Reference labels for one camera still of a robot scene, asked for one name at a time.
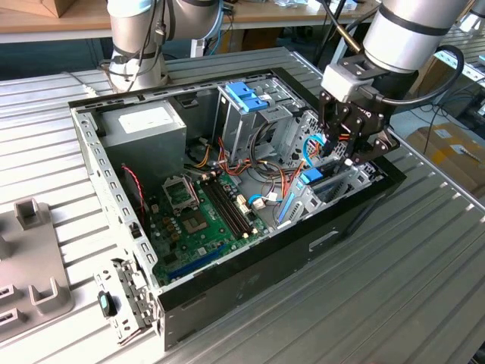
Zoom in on grey power supply unit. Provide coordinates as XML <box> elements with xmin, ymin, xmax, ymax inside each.
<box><xmin>96</xmin><ymin>100</ymin><xmax>189</xmax><ymax>190</ymax></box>

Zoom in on blue expansion slot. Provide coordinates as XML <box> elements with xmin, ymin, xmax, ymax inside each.
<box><xmin>168</xmin><ymin>244</ymin><xmax>228</xmax><ymax>280</ymax></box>

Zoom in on black cable gold connector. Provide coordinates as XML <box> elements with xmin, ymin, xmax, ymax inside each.
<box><xmin>318</xmin><ymin>0</ymin><xmax>365</xmax><ymax>54</ymax></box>

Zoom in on red yellow power wire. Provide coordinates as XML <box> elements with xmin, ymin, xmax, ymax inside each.
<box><xmin>325</xmin><ymin>130</ymin><xmax>352</xmax><ymax>156</ymax></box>

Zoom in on green motherboard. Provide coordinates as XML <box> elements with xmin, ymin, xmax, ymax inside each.
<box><xmin>145</xmin><ymin>172</ymin><xmax>272</xmax><ymax>287</ymax></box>

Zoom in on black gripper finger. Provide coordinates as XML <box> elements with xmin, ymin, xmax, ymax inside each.
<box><xmin>343</xmin><ymin>127</ymin><xmax>402</xmax><ymax>168</ymax></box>
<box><xmin>317</xmin><ymin>89</ymin><xmax>355</xmax><ymax>156</ymax></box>

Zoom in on thick black wrist cable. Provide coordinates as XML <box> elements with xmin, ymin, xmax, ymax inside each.
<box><xmin>380</xmin><ymin>44</ymin><xmax>466</xmax><ymax>106</ymax></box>

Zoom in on long blue SATA wire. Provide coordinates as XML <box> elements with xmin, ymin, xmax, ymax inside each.
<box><xmin>302</xmin><ymin>132</ymin><xmax>327</xmax><ymax>168</ymax></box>

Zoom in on cardboard box white label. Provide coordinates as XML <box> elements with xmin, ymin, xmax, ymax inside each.
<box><xmin>405</xmin><ymin>123</ymin><xmax>485</xmax><ymax>198</ymax></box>

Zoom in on long wooden desk white legs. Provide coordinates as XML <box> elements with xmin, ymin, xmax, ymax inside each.
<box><xmin>223</xmin><ymin>0</ymin><xmax>380</xmax><ymax>73</ymax></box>

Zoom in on metal socket cover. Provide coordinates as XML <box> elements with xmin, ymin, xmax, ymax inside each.
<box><xmin>161</xmin><ymin>174</ymin><xmax>201</xmax><ymax>210</ymax></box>

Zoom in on metal optical drive cage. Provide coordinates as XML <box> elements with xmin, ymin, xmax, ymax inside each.
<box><xmin>211</xmin><ymin>74</ymin><xmax>304</xmax><ymax>168</ymax></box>

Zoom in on grey parts rack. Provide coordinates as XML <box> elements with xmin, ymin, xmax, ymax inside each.
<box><xmin>0</xmin><ymin>196</ymin><xmax>75</xmax><ymax>334</ymax></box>

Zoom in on metal slat table frame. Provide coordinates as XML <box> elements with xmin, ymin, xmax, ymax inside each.
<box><xmin>431</xmin><ymin>22</ymin><xmax>485</xmax><ymax>111</ymax></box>

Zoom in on orange power wire bundle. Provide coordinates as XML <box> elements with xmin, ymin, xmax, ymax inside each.
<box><xmin>185</xmin><ymin>136</ymin><xmax>304</xmax><ymax>206</ymax></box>

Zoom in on red black fan wire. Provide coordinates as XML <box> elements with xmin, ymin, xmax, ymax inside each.
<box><xmin>120</xmin><ymin>162</ymin><xmax>149</xmax><ymax>228</ymax></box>

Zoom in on small brown cardboard box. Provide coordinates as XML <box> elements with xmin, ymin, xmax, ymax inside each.
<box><xmin>22</xmin><ymin>0</ymin><xmax>95</xmax><ymax>19</ymax></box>

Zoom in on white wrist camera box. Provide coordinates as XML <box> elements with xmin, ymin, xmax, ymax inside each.
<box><xmin>321</xmin><ymin>62</ymin><xmax>365</xmax><ymax>102</ymax></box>

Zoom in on black RAM slot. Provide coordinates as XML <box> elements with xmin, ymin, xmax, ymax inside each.
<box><xmin>207</xmin><ymin>180</ymin><xmax>246</xmax><ymax>238</ymax></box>
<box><xmin>211</xmin><ymin>178</ymin><xmax>250</xmax><ymax>235</ymax></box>
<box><xmin>203</xmin><ymin>180</ymin><xmax>243</xmax><ymax>240</ymax></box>
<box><xmin>216</xmin><ymin>177</ymin><xmax>254</xmax><ymax>233</ymax></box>

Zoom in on blue plastic drive latch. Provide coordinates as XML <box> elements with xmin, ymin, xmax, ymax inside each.
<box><xmin>225</xmin><ymin>82</ymin><xmax>272</xmax><ymax>114</ymax></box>

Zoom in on metal disk bay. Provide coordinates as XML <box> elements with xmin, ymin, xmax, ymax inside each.
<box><xmin>275</xmin><ymin>153</ymin><xmax>383</xmax><ymax>231</ymax></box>

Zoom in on open black PC case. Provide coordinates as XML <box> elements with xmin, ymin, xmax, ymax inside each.
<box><xmin>67</xmin><ymin>67</ymin><xmax>407</xmax><ymax>352</ymax></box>

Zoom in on hard disk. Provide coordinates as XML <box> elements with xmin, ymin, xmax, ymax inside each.
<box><xmin>278</xmin><ymin>166</ymin><xmax>355</xmax><ymax>225</ymax></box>

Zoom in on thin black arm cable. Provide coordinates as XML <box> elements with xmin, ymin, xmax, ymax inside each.
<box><xmin>99</xmin><ymin>0</ymin><xmax>170</xmax><ymax>83</ymax></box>

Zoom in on small black plastic latch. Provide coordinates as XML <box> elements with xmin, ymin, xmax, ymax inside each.
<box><xmin>96</xmin><ymin>290</ymin><xmax>118</xmax><ymax>318</ymax></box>

